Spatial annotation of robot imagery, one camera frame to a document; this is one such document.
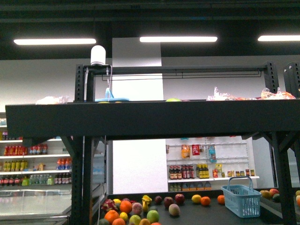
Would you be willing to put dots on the clear bagged produce far right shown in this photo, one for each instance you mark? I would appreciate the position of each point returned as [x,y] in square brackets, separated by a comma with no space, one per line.
[266,94]

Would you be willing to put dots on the yellow bell pepper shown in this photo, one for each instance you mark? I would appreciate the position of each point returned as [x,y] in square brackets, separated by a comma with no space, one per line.
[146,201]

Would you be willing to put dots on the pink dragon fruit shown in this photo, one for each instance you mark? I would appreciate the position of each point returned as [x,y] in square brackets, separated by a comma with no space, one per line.
[108,205]

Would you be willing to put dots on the orange mandarin far shelf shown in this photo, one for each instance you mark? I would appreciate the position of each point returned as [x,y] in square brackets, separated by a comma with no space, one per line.
[205,201]

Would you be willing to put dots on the blue basket on top shelf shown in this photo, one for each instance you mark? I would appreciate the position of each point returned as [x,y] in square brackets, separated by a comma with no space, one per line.
[109,97]

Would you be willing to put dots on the green apple far shelf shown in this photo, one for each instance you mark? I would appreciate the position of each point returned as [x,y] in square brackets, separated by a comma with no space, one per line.
[153,216]

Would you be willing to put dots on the blue basket on far shelf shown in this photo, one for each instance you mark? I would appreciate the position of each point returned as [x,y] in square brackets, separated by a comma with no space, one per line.
[243,201]

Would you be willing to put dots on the black metal shelf rack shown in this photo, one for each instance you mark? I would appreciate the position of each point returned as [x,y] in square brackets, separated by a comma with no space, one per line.
[83,123]

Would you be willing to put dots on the large orange far shelf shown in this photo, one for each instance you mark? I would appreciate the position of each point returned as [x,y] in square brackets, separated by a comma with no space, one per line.
[126,206]

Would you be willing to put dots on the orange by blue basket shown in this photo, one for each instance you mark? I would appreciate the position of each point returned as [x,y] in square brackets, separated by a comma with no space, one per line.
[221,199]

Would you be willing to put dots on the dark red apple far shelf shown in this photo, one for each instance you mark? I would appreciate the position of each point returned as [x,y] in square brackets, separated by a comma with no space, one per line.
[168,201]

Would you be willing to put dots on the clear bagged produce left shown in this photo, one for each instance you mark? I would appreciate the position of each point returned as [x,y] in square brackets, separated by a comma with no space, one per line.
[50,100]

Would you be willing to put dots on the white cylindrical device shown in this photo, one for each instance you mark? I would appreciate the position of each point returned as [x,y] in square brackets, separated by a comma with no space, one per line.
[98,55]

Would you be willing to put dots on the clear bagged produce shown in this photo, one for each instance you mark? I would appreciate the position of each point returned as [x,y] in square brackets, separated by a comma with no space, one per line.
[219,96]
[266,94]
[50,100]

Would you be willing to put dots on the white sauce shelf unit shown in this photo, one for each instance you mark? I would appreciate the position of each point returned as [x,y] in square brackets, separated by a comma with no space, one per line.
[207,163]

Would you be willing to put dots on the white drink shelf unit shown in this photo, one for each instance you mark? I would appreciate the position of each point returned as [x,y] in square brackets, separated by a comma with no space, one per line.
[47,163]

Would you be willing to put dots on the blue basket on shelf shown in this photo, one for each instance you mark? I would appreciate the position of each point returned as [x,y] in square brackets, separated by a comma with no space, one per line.
[243,201]
[109,97]

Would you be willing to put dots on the yellow lemon far shelf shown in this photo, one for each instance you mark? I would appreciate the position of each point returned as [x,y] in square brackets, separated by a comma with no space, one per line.
[196,199]

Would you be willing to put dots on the peach far shelf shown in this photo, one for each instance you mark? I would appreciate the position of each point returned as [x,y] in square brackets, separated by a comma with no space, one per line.
[174,210]

